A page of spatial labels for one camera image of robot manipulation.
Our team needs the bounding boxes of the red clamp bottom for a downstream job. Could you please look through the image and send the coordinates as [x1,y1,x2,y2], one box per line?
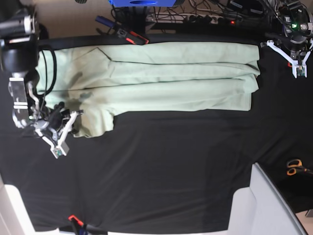
[67,214,108,235]

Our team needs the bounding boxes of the white table frame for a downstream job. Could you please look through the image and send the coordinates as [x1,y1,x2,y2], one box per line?
[0,181,60,235]
[227,163,307,235]

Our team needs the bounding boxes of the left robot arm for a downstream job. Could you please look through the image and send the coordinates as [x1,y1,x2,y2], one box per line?
[260,0,313,78]

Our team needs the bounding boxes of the black table cloth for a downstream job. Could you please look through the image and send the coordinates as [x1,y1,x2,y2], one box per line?
[0,48,313,234]

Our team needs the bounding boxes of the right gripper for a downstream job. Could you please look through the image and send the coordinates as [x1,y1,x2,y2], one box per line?
[32,109,84,159]

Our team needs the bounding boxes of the light green T-shirt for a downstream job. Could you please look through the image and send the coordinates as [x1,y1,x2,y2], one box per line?
[37,42,260,138]

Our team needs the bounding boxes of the blue handled clamp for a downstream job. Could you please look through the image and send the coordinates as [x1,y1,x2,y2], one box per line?
[95,16,118,30]

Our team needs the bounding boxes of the red black clamp top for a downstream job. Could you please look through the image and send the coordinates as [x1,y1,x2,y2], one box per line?
[117,29,149,46]

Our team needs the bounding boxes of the orange handled scissors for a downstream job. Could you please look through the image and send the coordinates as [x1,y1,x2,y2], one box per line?
[286,159,313,176]

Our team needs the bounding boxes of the white table frame right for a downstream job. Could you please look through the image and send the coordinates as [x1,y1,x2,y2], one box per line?
[227,163,307,235]

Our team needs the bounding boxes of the blue box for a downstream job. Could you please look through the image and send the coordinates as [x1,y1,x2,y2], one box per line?
[109,0,176,7]

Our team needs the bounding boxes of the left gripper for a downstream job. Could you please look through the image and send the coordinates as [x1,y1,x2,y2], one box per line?
[260,38,313,78]

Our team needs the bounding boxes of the white table frame left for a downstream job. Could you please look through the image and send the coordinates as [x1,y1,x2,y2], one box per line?
[0,181,60,235]

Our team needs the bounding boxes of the white power strip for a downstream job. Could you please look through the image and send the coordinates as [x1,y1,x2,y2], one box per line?
[183,14,225,24]

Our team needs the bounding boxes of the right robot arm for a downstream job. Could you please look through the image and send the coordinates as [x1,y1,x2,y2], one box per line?
[0,0,83,158]

